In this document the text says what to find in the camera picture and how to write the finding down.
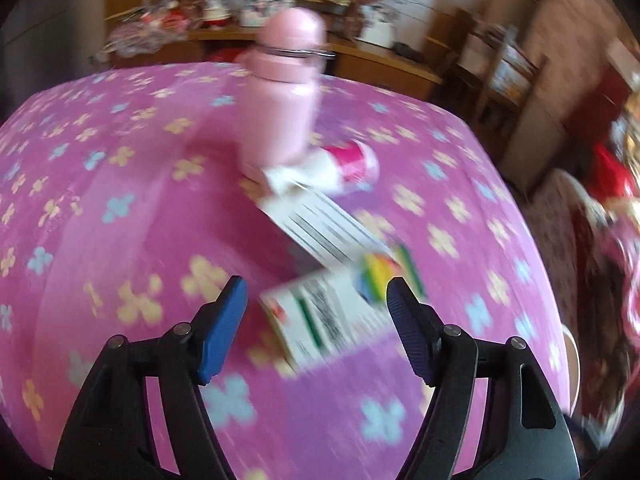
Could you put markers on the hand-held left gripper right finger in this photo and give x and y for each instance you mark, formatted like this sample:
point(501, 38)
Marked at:
point(407, 325)

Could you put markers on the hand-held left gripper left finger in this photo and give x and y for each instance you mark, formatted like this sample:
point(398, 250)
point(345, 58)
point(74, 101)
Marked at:
point(222, 330)

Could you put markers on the white box with rainbow print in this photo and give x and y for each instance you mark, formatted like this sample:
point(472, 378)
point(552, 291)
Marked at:
point(340, 320)

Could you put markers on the white box with black text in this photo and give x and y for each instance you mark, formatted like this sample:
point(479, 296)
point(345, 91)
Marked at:
point(320, 225)

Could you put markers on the small white pink-label bottle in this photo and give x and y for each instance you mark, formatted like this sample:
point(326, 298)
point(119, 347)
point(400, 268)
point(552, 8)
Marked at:
point(350, 160)

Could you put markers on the pink floral bed sheet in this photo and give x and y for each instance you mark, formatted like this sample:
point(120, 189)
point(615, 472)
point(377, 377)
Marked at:
point(125, 185)

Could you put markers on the floral patterned cloth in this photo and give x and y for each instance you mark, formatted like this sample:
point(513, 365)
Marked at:
point(600, 285)

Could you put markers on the pink insulated bottle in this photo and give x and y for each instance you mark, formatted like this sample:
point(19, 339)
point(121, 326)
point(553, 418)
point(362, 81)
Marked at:
point(280, 105)

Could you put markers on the wooden chair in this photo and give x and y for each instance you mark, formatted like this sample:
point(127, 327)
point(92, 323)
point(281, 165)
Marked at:
point(500, 95)

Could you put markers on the wooden desk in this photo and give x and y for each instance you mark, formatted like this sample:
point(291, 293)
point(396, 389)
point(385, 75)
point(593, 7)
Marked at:
point(380, 67)

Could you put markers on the red plastic bag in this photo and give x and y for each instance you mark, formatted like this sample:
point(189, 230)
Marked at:
point(615, 170)

